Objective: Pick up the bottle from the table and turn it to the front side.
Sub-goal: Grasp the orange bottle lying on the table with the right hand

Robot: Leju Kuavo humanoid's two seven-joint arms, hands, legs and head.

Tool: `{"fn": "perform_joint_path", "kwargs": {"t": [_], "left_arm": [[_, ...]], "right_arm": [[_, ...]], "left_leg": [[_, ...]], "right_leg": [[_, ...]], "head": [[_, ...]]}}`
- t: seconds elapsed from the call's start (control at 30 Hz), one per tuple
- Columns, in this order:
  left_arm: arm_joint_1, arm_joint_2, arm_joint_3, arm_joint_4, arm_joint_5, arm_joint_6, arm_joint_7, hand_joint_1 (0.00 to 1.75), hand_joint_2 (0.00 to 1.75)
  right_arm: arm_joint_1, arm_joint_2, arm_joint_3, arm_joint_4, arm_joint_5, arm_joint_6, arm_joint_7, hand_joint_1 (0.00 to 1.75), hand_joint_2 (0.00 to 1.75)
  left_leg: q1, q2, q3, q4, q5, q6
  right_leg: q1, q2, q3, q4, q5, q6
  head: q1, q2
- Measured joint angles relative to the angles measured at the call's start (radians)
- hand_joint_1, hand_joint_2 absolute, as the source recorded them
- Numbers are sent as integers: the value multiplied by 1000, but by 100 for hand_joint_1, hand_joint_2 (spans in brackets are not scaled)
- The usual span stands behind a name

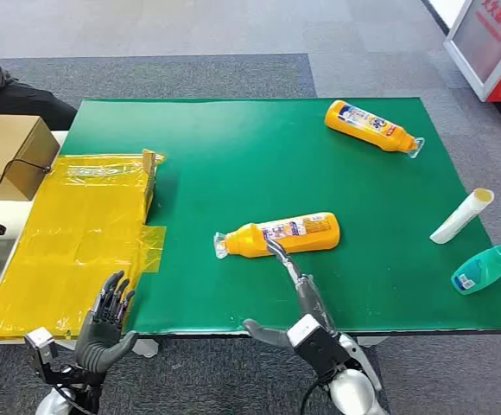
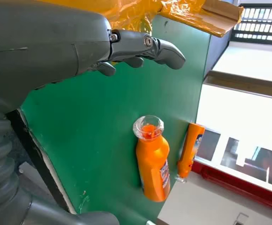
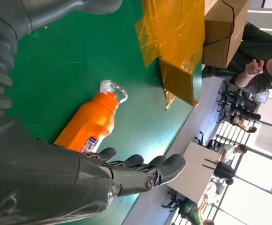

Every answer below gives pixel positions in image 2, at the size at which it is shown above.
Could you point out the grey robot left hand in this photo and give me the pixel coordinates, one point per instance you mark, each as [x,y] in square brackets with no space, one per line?
[39,46]

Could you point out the wide orange bottle clear cap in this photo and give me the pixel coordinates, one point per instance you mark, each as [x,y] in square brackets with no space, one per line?
[152,167]

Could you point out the slim orange bottle clear cap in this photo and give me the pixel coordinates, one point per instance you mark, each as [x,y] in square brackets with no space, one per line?
[189,152]

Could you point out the yellow taped cardboard box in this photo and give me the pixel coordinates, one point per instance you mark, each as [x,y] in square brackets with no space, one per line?
[185,12]

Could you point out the white and red display stand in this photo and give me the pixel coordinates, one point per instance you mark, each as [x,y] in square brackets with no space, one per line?
[232,108]

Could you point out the black window railing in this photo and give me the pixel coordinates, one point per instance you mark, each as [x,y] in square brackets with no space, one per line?
[257,41]

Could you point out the metal floor socket plate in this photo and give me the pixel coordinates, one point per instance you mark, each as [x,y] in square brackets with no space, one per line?
[241,219]

